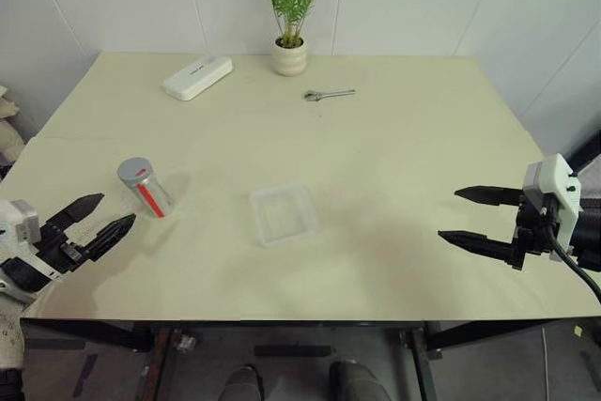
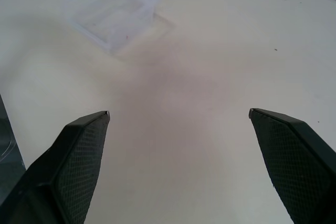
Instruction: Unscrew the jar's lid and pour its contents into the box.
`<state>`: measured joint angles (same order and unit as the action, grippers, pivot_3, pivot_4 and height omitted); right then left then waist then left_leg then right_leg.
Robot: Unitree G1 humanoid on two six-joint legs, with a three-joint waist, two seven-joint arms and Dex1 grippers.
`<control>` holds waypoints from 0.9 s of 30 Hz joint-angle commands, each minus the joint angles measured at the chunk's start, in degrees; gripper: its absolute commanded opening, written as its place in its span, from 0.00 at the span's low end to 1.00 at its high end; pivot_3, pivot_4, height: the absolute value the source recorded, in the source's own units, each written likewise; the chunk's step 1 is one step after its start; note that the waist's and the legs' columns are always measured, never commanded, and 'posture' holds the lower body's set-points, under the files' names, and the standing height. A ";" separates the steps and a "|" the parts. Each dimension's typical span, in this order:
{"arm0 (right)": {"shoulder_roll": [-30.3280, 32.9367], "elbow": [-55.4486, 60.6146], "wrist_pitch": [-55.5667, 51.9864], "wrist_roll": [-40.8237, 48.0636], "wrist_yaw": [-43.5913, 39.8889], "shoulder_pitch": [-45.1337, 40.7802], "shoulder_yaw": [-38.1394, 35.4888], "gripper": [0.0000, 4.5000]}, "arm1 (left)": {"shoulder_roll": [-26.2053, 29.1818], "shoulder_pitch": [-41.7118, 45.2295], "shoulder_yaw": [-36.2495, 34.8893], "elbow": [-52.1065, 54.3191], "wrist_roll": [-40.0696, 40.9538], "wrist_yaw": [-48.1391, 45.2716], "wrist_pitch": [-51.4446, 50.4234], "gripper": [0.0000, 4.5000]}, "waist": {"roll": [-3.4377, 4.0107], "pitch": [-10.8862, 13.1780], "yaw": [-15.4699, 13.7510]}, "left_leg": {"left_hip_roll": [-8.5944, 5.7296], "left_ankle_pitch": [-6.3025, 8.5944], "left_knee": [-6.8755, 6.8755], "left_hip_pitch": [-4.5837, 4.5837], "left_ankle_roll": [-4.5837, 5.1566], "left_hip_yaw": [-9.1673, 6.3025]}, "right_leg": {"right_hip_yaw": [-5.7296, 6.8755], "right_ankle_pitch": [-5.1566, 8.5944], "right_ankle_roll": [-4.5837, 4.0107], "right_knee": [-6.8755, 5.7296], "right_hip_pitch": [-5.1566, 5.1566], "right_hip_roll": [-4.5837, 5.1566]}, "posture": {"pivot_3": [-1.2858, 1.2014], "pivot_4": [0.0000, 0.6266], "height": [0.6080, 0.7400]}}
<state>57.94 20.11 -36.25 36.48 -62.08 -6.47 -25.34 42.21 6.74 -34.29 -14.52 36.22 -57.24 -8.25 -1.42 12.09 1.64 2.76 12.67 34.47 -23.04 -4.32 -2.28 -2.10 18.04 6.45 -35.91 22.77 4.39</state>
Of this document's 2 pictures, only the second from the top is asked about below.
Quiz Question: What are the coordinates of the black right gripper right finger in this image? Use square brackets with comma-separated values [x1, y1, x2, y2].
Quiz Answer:
[248, 108, 336, 224]

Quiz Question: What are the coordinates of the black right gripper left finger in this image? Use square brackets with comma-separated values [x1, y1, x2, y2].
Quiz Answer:
[0, 110, 111, 224]

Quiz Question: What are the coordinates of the clear plastic storage bin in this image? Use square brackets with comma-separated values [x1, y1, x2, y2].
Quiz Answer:
[61, 0, 161, 55]

